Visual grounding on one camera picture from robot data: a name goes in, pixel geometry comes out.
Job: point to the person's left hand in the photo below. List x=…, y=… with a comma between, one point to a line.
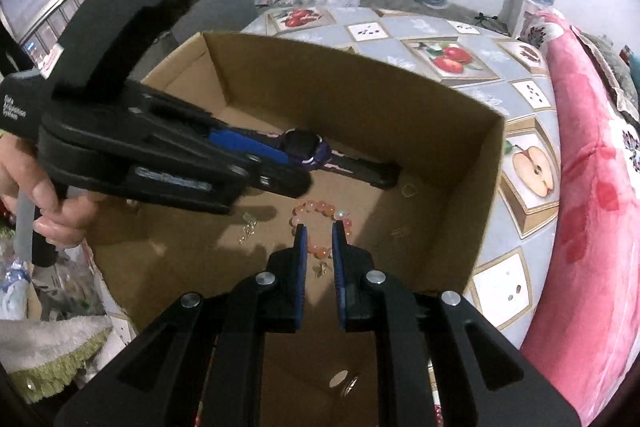
x=20, y=172

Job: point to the teal printed pillow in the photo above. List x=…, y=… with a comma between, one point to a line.
x=635, y=74

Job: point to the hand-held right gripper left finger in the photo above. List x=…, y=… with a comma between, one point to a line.
x=300, y=282

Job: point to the brown cardboard box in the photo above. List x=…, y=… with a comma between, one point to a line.
x=400, y=107

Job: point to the pink floral blanket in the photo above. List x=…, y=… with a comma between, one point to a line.
x=590, y=207

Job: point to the fruit print tablecloth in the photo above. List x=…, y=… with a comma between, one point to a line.
x=450, y=32

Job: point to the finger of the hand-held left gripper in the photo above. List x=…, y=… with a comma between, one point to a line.
x=225, y=177
x=240, y=144

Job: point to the grey fleece blanket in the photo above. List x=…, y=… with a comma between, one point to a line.
x=615, y=72

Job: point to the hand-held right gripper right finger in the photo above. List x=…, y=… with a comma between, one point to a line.
x=339, y=282

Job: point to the white fleece cloth green trim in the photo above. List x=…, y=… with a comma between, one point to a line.
x=50, y=342

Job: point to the metal railing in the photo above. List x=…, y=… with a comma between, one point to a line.
x=75, y=2

